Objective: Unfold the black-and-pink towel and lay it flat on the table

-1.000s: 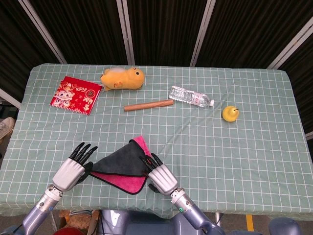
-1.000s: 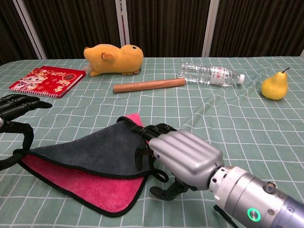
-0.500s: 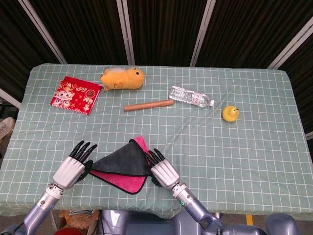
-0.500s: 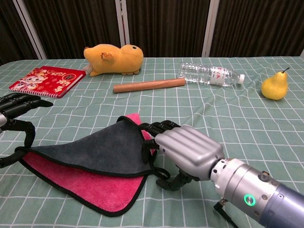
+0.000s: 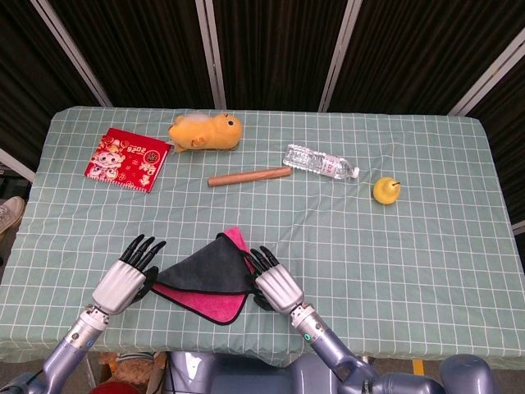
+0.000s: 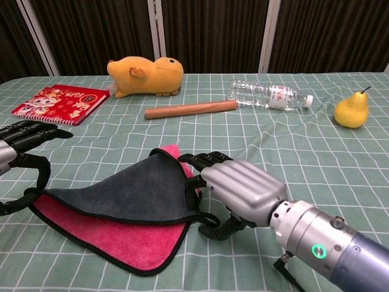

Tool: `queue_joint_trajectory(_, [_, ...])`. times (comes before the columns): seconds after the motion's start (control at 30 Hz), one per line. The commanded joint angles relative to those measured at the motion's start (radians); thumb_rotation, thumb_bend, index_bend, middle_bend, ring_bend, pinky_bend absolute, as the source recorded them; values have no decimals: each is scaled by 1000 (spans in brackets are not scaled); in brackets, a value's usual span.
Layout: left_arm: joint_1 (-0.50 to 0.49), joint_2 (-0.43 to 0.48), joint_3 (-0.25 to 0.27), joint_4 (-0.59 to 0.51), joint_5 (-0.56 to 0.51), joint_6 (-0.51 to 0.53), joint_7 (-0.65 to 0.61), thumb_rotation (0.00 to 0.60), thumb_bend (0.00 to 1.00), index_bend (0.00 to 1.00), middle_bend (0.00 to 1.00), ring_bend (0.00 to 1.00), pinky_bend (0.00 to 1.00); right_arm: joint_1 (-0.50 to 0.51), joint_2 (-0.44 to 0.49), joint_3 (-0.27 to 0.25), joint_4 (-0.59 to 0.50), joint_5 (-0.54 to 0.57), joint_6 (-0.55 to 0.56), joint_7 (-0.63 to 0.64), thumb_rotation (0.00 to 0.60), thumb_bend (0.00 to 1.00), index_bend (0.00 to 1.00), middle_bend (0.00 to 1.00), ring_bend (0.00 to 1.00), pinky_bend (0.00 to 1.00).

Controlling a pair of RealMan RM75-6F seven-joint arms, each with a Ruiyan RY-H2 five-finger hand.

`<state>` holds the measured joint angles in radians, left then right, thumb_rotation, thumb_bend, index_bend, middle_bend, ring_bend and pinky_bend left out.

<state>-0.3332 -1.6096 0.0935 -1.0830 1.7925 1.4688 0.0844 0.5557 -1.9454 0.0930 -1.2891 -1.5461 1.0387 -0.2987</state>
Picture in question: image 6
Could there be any yellow plush animal toy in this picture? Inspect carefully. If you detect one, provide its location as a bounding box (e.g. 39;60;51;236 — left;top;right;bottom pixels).
106;55;184;99

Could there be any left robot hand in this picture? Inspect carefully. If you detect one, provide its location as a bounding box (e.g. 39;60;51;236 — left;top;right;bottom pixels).
0;120;74;217

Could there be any dark pleated curtain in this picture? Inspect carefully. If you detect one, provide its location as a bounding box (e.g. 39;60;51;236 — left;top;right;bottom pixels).
0;0;389;85

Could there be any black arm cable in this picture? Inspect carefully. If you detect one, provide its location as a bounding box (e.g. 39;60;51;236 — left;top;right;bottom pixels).
273;254;306;292

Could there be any yellow pear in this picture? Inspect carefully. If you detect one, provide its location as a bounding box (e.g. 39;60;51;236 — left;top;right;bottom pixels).
334;86;371;129

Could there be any clear plastic water bottle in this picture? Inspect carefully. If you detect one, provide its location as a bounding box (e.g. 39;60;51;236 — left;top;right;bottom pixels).
227;79;314;112

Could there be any wooden rolling pin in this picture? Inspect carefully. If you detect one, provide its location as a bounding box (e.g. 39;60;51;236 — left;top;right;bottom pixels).
145;100;237;120

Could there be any red spiral notebook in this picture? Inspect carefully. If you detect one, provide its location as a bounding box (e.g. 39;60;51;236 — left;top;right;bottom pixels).
11;84;111;126

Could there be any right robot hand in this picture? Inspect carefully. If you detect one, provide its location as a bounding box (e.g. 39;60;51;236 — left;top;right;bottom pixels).
177;151;288;241

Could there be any green checked tablecloth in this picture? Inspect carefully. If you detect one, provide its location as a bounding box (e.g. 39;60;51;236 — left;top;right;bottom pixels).
0;72;389;292

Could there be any pink and grey towel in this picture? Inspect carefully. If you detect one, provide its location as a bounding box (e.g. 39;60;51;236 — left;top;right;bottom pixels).
24;144;220;277

